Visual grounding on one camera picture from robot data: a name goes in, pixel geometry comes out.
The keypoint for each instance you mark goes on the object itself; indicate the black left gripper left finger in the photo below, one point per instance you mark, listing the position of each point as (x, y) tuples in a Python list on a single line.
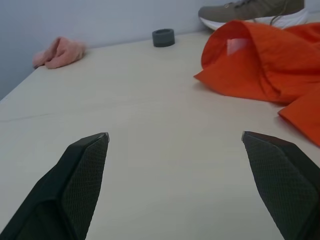
[(62, 190)]

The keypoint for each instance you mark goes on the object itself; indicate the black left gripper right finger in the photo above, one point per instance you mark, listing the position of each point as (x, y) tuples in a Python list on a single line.
[(280, 185)]

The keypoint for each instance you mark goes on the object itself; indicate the orange fabric garment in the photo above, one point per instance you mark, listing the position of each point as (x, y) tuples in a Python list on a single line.
[(265, 67)]

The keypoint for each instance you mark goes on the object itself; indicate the pink fluffy cloth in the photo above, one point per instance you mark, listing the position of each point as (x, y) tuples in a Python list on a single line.
[(60, 53)]

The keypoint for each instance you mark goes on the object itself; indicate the grey sneaker with white sole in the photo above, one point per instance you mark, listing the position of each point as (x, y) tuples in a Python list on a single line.
[(252, 11)]

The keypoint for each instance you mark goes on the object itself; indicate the dark grey tape roll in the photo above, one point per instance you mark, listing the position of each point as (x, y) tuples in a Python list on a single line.
[(163, 37)]

